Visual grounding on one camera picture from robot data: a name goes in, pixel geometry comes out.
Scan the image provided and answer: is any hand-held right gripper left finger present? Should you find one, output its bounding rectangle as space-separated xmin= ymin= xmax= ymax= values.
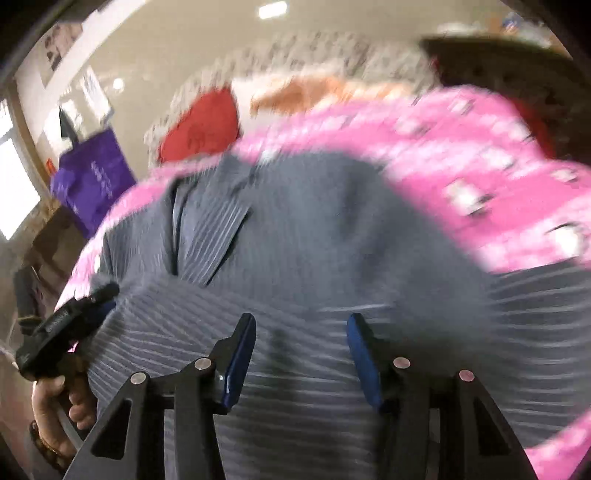
xmin=62 ymin=313 xmax=257 ymax=480

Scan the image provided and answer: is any pink penguin printed blanket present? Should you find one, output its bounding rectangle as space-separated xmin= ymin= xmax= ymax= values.
xmin=53 ymin=85 xmax=591 ymax=480

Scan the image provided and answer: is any dark wooden cabinet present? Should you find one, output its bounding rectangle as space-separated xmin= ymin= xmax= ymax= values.
xmin=420 ymin=34 xmax=573 ymax=134

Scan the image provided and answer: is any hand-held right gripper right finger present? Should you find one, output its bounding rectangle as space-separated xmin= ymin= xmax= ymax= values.
xmin=346 ymin=313 xmax=539 ymax=480

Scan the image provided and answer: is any wall poster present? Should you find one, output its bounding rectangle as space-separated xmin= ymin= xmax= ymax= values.
xmin=41 ymin=23 xmax=85 ymax=71

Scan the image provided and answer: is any person's left hand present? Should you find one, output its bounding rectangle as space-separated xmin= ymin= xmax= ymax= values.
xmin=31 ymin=375 xmax=99 ymax=459

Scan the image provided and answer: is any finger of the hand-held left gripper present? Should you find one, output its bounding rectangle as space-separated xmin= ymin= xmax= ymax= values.
xmin=83 ymin=282 xmax=121 ymax=324

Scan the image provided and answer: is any floral bed cover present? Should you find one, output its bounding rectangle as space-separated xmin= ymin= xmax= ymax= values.
xmin=144 ymin=32 xmax=437 ymax=160

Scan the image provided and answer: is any red cushion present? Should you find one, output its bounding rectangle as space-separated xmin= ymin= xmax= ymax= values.
xmin=158 ymin=89 xmax=242 ymax=163

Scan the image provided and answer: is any beaded bracelet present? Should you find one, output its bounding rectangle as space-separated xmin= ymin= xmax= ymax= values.
xmin=29 ymin=421 xmax=70 ymax=472

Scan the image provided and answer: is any grey striped garment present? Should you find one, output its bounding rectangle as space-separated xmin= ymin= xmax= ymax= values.
xmin=85 ymin=150 xmax=591 ymax=480

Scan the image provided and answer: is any white and orange pillow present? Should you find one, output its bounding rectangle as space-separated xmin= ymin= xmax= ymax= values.
xmin=231 ymin=74 xmax=416 ymax=121

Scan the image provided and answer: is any purple shopping bag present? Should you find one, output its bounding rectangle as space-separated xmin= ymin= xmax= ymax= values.
xmin=50 ymin=128 xmax=138 ymax=234

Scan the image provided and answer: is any brown cardboard box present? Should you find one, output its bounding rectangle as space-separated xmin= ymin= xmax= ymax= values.
xmin=23 ymin=208 xmax=89 ymax=296

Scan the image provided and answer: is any window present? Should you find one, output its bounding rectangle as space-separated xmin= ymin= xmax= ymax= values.
xmin=0 ymin=99 xmax=42 ymax=241

